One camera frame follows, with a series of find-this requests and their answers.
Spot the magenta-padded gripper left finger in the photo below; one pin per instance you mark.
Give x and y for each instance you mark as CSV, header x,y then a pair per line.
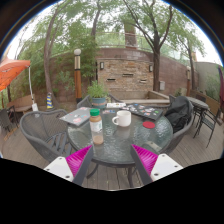
x,y
78,160

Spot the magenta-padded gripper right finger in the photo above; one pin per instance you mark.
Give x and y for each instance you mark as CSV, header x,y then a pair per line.
x,y
146,160

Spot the green-capped brown drink bottle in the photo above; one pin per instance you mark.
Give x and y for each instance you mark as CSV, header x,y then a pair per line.
x,y
96,128

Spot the flat round red coaster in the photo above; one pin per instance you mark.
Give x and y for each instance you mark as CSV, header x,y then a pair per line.
x,y
149,125

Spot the grey mesh patio chair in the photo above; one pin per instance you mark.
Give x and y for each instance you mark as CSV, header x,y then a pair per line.
x,y
40,130
178,136
85,102

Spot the silver laptop with stickers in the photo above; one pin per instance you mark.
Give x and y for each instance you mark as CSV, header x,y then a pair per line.
x,y
78,117

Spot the white ceramic mug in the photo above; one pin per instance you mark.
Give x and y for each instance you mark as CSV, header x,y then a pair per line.
x,y
123,118

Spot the black laptop with stickers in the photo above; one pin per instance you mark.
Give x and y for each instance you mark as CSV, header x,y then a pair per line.
x,y
143,110

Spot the black jacket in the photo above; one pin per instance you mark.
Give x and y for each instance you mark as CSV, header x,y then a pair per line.
x,y
178,113

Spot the small blue sticker sheet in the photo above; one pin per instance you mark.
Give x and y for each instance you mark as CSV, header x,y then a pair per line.
x,y
108,112

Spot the white sticker sheet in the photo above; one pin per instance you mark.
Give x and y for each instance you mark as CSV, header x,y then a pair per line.
x,y
116,105

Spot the blue yellow striped cone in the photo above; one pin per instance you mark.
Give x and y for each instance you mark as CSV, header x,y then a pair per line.
x,y
49,101

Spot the white slim pole stand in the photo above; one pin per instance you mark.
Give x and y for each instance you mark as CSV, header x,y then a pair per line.
x,y
34,106

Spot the green plant in blue pot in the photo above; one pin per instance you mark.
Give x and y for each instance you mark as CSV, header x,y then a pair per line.
x,y
97,93

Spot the black metal chair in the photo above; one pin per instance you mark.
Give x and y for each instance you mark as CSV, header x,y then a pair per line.
x,y
208,124
6,120

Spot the wooden bench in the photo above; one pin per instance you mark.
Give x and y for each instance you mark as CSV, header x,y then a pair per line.
x,y
20,103

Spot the dark forked tree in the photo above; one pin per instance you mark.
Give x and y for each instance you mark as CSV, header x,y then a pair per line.
x,y
156,66

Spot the leaning slim tree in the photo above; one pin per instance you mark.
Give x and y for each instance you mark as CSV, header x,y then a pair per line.
x,y
47,60

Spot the closed maroon patio umbrella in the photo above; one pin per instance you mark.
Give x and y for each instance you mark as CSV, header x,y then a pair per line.
x,y
221,85

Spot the orange patio umbrella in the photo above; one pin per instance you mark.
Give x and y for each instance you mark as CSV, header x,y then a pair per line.
x,y
11,71

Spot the grey wall utility box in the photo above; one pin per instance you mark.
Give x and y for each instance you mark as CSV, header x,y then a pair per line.
x,y
162,85

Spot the globe-topped wooden lamp post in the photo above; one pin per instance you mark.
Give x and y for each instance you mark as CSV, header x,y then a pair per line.
x,y
78,80

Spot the short wooden lamp post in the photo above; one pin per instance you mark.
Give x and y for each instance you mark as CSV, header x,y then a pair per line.
x,y
188,81

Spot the black wall lamp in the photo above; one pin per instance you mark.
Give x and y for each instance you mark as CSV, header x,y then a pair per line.
x,y
150,68
102,65

